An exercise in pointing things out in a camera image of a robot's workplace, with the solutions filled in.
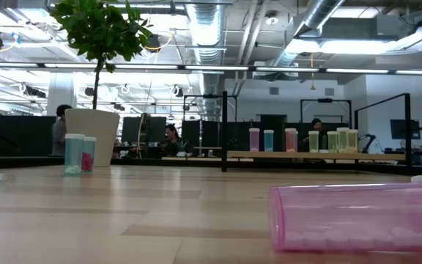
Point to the green leafy potted tree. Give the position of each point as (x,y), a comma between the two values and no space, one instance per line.
(101,29)

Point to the silver ventilation duct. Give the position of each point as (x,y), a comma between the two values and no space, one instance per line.
(317,14)
(205,29)

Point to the person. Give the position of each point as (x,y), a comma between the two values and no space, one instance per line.
(317,124)
(172,141)
(60,132)

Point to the blue bottle with white pills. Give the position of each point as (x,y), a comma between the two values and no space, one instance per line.
(269,141)

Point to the small green succulent plant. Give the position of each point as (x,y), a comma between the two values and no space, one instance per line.
(181,146)

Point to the grey wall vent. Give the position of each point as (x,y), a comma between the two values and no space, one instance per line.
(329,91)
(274,91)

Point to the orange medicine bottle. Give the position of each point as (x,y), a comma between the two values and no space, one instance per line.
(291,141)

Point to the pink medicine bottle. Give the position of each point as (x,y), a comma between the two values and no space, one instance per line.
(343,212)
(254,141)

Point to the white round ceiling sensor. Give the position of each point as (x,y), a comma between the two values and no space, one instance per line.
(272,20)

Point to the wooden shelf board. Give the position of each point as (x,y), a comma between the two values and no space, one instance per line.
(288,155)

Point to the teal bottle with red pills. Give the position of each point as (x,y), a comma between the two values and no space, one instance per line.
(90,157)

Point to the teal bottle with white pills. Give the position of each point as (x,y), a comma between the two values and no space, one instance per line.
(73,154)

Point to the black computer monitor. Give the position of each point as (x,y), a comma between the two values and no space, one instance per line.
(403,128)
(152,128)

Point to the long white light strip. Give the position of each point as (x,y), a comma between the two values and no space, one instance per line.
(214,67)

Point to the small white bowl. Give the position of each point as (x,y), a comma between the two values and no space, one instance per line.
(324,151)

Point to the black background rig frame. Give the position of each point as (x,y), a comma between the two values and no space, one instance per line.
(324,100)
(203,96)

